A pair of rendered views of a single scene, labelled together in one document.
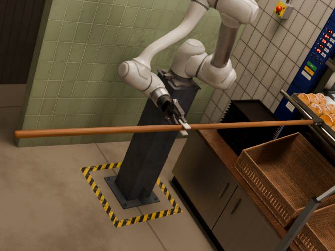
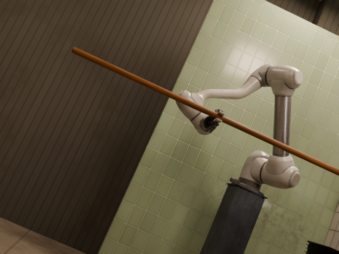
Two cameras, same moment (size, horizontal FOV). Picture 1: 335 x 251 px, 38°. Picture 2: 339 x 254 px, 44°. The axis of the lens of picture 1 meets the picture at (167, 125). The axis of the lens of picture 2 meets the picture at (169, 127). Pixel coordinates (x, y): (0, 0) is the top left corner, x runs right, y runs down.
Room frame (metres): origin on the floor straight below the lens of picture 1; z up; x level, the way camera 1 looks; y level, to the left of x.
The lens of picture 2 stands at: (0.25, -1.19, 0.69)
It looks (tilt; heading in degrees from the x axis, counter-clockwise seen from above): 10 degrees up; 39
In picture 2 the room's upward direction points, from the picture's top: 24 degrees clockwise
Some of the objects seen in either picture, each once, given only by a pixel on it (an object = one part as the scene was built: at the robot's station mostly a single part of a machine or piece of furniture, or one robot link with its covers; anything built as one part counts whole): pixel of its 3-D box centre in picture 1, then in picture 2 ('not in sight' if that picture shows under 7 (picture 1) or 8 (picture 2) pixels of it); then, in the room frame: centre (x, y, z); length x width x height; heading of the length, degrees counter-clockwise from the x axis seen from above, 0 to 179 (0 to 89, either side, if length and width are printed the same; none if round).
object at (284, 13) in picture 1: (283, 9); not in sight; (3.54, -0.42, 1.46); 0.10 x 0.07 x 0.10; 42
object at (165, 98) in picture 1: (168, 106); (212, 121); (2.07, 0.03, 1.20); 0.09 x 0.07 x 0.08; 43
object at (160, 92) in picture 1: (161, 97); (209, 123); (2.13, 0.08, 1.20); 0.09 x 0.06 x 0.09; 133
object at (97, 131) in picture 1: (194, 127); (230, 122); (2.00, -0.12, 1.19); 1.71 x 0.03 x 0.03; 132
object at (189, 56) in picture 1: (190, 57); (257, 167); (2.79, 0.04, 1.17); 0.18 x 0.16 x 0.22; 78
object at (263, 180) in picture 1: (291, 176); not in sight; (2.71, -0.88, 0.72); 0.56 x 0.49 x 0.28; 43
